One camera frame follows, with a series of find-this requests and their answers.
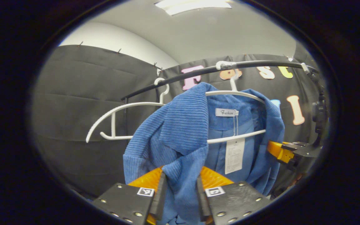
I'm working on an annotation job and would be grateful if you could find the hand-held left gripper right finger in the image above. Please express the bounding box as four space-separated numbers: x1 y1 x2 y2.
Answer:
196 166 273 225

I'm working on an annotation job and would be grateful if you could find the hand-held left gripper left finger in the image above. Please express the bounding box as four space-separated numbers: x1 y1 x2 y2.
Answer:
92 166 168 225

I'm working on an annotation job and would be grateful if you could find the blue corduroy jacket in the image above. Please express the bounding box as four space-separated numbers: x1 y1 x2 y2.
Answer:
123 82 285 225

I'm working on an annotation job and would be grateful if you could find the white plastic hanger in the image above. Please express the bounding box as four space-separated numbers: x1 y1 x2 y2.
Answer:
86 77 170 143
205 61 267 144

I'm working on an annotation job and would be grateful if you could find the black metal clothes rack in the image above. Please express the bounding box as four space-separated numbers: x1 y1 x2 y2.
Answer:
121 60 324 144

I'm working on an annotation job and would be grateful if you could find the black backdrop cloth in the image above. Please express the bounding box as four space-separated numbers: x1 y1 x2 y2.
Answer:
32 45 329 200

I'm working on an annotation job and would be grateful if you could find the rectangular ceiling light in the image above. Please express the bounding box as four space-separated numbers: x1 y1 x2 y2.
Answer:
155 0 232 16

